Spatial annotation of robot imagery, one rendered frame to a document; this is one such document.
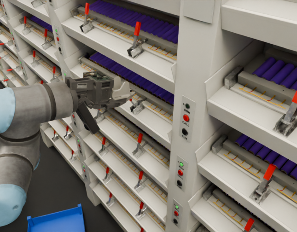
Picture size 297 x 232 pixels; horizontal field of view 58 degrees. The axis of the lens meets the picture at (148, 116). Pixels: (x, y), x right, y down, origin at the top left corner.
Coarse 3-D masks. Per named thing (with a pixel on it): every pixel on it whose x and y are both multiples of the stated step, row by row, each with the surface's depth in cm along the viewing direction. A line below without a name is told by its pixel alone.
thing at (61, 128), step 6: (54, 120) 177; (60, 120) 175; (54, 126) 173; (60, 126) 171; (66, 126) 170; (60, 132) 168; (66, 132) 160; (72, 132) 165; (66, 138) 161; (72, 138) 162; (72, 144) 158; (78, 156) 154
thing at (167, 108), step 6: (84, 60) 109; (90, 66) 107; (96, 66) 104; (102, 72) 101; (108, 72) 99; (132, 84) 91; (132, 90) 91; (138, 90) 89; (144, 96) 86; (150, 96) 85; (150, 102) 86; (156, 102) 83; (162, 102) 82; (162, 108) 82; (168, 108) 80; (162, 114) 81
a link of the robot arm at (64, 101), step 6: (48, 84) 62; (54, 84) 62; (60, 84) 63; (66, 84) 64; (54, 90) 61; (60, 90) 62; (66, 90) 62; (54, 96) 60; (60, 96) 61; (66, 96) 62; (60, 102) 61; (66, 102) 62; (72, 102) 63; (60, 108) 61; (66, 108) 62; (72, 108) 64; (60, 114) 62; (66, 114) 64
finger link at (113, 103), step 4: (112, 100) 72; (116, 100) 73; (120, 100) 74; (124, 100) 75; (104, 104) 71; (108, 104) 71; (112, 104) 72; (116, 104) 72; (120, 104) 74; (108, 108) 71
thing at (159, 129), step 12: (84, 48) 111; (72, 60) 110; (72, 72) 110; (120, 108) 90; (156, 108) 85; (132, 120) 88; (144, 120) 82; (156, 120) 81; (156, 132) 78; (168, 132) 71; (168, 144) 76
